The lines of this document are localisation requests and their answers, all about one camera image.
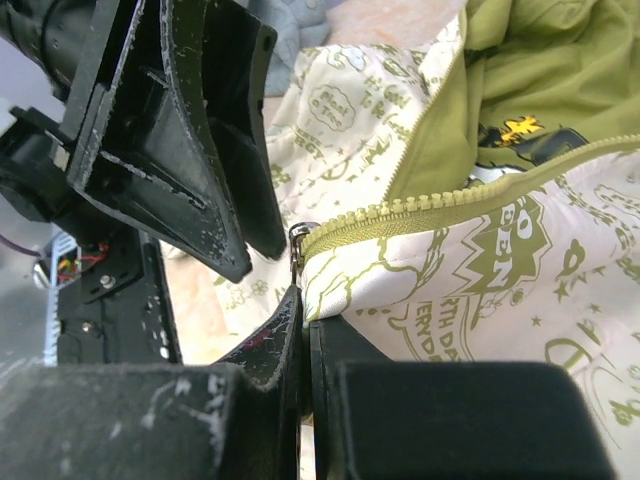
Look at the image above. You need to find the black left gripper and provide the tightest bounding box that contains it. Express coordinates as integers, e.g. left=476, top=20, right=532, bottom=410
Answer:
left=1, top=1, right=251, bottom=281

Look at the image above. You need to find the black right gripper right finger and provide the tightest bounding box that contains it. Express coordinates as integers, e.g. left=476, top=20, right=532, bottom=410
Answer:
left=309, top=316, right=615, bottom=479

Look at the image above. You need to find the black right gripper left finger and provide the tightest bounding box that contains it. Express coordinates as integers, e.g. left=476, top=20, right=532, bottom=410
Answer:
left=1, top=287, right=302, bottom=479

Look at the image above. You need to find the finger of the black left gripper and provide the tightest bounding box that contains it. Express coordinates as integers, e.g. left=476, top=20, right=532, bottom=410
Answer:
left=202, top=1, right=286, bottom=259

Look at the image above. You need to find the silver zipper pull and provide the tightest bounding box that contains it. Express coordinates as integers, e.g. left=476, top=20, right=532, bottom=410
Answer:
left=288, top=222, right=318, bottom=285

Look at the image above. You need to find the cream green printed jacket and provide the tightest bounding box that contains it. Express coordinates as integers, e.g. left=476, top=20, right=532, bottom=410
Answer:
left=164, top=0, right=640, bottom=464

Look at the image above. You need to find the light grey sweatshirt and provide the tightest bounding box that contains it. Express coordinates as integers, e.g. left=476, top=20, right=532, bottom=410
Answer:
left=263, top=0, right=330, bottom=98

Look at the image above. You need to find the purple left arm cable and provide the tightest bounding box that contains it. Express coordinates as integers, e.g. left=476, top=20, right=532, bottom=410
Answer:
left=0, top=232, right=41, bottom=259

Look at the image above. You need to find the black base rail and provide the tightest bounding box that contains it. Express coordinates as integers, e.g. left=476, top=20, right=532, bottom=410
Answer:
left=43, top=227, right=182, bottom=366

